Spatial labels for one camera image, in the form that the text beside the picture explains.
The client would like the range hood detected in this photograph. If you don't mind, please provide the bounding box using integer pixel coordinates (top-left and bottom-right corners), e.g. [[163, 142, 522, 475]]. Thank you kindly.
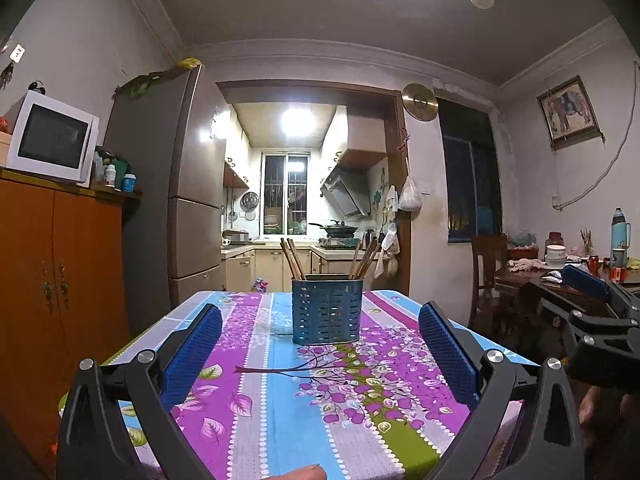
[[320, 167, 371, 218]]

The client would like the teal thermos bottle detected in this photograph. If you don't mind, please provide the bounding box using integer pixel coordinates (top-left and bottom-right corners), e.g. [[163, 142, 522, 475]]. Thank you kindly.
[[610, 208, 631, 268]]

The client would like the orange wooden cabinet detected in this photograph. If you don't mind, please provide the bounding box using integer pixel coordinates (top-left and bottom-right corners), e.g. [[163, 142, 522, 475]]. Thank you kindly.
[[1, 170, 130, 474]]

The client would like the blue perforated utensil holder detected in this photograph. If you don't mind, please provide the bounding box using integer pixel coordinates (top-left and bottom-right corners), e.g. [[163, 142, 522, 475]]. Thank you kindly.
[[291, 274, 363, 346]]

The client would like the floral purple tablecloth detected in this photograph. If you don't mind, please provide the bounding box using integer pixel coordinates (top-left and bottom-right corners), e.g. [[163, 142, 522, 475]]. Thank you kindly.
[[60, 288, 539, 480]]

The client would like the wooden chair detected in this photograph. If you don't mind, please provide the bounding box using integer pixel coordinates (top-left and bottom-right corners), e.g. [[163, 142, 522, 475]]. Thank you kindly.
[[469, 234, 508, 328]]

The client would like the white plastic bag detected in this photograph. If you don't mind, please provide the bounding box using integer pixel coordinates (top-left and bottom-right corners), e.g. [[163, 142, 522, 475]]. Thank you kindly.
[[398, 176, 422, 211]]

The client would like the person's left hand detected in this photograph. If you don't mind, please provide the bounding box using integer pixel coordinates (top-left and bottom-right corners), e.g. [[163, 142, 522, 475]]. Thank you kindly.
[[267, 464, 326, 480]]

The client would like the framed elephant picture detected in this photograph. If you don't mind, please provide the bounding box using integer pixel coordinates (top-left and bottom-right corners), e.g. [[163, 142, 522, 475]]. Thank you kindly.
[[537, 76, 604, 151]]

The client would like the dark framed window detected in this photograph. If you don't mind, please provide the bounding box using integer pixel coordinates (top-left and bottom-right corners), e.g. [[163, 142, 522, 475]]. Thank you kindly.
[[438, 99, 502, 243]]

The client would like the silver brown refrigerator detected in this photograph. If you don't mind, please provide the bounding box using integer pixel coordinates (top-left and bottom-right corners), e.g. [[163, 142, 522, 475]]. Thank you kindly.
[[104, 65, 227, 335]]

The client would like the person's right hand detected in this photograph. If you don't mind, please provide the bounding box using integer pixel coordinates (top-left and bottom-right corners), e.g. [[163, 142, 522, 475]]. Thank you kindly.
[[578, 386, 634, 429]]

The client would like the round gold wall plate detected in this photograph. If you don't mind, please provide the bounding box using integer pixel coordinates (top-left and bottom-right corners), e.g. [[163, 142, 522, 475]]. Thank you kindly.
[[401, 82, 438, 122]]

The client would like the white microwave oven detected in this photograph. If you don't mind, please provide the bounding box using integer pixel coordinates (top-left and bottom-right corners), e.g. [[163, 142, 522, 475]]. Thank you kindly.
[[4, 90, 100, 188]]

